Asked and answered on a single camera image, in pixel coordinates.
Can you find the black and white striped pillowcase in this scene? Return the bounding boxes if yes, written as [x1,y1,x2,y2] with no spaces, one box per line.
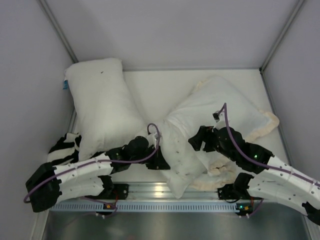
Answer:
[47,132,82,166]

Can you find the left aluminium frame post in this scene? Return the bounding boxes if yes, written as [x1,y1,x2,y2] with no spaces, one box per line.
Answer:
[36,0,79,64]

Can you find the aluminium frame post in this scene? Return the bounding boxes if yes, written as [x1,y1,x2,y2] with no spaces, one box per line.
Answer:
[259,0,307,75]
[36,0,79,64]

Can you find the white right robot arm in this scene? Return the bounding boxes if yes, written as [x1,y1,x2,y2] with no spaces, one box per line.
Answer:
[188,126,320,225]

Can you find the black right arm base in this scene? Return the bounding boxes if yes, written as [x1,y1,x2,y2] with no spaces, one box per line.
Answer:
[217,184,251,203]

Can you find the right aluminium frame post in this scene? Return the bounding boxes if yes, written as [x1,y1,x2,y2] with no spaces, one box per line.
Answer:
[259,0,307,75]

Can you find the aluminium mounting rail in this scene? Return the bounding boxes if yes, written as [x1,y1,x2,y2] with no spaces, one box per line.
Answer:
[114,182,219,201]

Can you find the grey pillowcase with cream frill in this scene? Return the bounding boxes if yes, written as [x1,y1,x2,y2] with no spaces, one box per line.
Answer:
[154,76,280,191]

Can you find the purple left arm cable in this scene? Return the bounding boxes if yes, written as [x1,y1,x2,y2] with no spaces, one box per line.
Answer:
[23,123,162,213]

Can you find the bare white pillow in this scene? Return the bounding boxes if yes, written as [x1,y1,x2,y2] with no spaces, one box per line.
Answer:
[64,58,145,161]

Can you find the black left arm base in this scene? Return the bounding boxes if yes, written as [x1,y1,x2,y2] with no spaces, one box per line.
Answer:
[97,183,129,200]

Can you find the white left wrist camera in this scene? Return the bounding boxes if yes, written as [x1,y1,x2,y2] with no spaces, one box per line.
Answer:
[146,132,161,149]

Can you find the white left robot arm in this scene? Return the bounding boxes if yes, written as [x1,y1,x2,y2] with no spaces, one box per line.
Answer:
[24,136,170,213]

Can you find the perforated grey cable duct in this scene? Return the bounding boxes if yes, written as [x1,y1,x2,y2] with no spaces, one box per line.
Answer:
[49,201,305,213]

